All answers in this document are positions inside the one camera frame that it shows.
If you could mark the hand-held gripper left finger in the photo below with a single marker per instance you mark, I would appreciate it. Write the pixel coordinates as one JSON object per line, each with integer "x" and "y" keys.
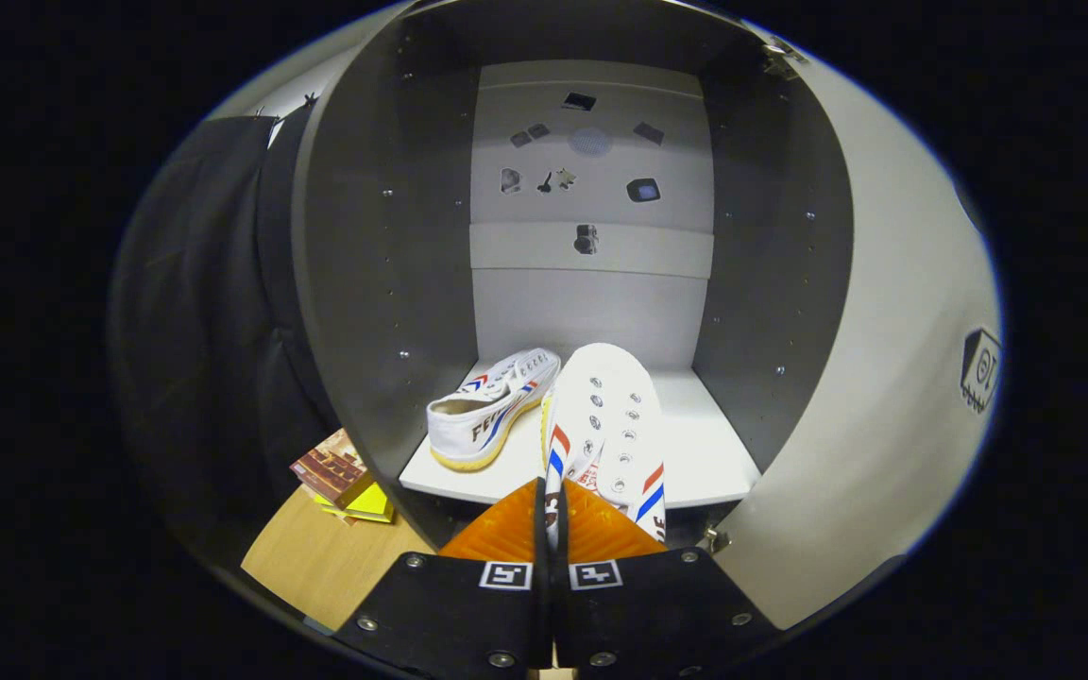
{"x": 506, "y": 614}

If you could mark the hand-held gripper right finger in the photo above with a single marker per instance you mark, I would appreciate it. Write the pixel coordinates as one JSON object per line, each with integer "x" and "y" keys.
{"x": 638, "y": 614}

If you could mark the white canvas shoe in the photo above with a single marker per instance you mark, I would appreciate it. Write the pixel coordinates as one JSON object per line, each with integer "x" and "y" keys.
{"x": 610, "y": 416}
{"x": 478, "y": 425}

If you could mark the beige shoe cabinet door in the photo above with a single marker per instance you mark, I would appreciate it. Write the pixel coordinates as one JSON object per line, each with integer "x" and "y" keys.
{"x": 884, "y": 378}

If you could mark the dark grey shoe cabinet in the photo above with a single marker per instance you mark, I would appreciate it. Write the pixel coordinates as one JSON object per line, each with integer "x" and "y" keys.
{"x": 383, "y": 283}

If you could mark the stack of books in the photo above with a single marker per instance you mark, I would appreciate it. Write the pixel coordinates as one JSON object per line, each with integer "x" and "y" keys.
{"x": 336, "y": 477}

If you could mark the black backdrop cloth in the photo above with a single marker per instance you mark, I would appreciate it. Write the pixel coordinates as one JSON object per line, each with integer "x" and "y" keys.
{"x": 195, "y": 331}

